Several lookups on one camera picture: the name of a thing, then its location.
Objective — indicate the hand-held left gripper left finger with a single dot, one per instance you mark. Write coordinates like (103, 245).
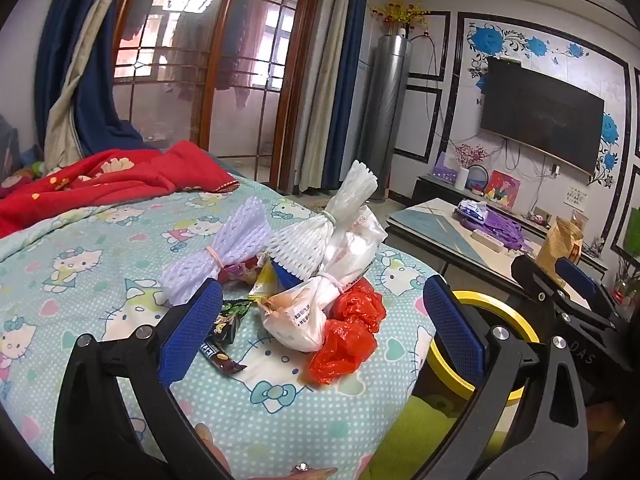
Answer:
(192, 330)

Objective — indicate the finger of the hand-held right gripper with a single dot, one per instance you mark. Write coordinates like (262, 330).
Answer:
(580, 275)
(530, 275)

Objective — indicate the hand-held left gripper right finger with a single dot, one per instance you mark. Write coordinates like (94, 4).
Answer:
(452, 330)

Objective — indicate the yellow rimmed black bin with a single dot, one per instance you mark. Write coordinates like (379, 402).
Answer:
(500, 305)

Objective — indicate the dark brown snack wrapper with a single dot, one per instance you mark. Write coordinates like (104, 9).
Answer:
(225, 360)

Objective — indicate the green black snack wrapper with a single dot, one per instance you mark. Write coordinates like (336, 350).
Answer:
(235, 317)

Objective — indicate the red purple candy wrapper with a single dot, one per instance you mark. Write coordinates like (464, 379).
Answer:
(240, 271)

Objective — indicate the yellow snack wrapper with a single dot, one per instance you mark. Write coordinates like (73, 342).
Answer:
(262, 285)

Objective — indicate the white plastic bag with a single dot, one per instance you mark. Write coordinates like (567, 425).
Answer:
(300, 320)

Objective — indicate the pale purple foam net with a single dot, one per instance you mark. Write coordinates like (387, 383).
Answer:
(235, 230)

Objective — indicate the red plastic bag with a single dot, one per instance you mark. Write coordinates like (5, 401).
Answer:
(345, 350)

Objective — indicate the white foam net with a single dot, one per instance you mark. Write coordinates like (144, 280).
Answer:
(345, 195)

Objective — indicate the person's left hand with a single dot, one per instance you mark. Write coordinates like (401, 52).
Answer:
(210, 450)

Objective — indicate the brown paper bag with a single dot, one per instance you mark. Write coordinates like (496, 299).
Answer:
(560, 245)

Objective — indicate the purple bag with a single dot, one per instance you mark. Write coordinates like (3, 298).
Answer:
(505, 232)

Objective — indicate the standing snack packet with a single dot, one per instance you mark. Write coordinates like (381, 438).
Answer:
(580, 222)

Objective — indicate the white power strip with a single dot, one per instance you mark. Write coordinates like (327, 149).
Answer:
(487, 241)

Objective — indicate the white blue tissue pack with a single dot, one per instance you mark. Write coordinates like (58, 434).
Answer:
(472, 210)

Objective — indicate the colourful painting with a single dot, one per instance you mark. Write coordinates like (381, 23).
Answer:
(502, 190)

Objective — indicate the marble top coffee table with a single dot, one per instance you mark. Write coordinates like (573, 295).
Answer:
(435, 225)

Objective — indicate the green cushion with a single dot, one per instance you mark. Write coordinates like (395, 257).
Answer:
(425, 435)

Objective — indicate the pink flowers in white vase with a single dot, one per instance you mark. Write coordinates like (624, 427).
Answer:
(461, 180)

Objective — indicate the cartoon cat printed blanket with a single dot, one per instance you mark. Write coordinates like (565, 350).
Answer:
(100, 240)

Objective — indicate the dark television stand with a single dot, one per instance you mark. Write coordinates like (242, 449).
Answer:
(430, 190)

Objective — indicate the purple box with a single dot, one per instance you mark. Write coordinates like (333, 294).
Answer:
(444, 170)

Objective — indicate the red flowered blanket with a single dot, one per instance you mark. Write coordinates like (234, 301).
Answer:
(125, 175)

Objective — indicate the grey tower air conditioner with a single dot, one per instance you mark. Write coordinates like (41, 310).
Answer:
(385, 110)

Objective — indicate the beige curtain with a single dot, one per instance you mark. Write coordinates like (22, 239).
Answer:
(62, 135)
(325, 110)

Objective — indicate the wooden glass sliding door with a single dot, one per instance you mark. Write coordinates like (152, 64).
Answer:
(215, 60)

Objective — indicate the blue curtain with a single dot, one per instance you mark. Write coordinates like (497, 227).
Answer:
(65, 35)
(350, 60)

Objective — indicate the yellow artificial flowers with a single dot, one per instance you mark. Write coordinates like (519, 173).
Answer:
(400, 12)

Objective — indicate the white wall notice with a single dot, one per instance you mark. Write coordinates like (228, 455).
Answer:
(577, 199)

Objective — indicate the black wall television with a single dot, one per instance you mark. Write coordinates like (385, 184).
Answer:
(540, 110)

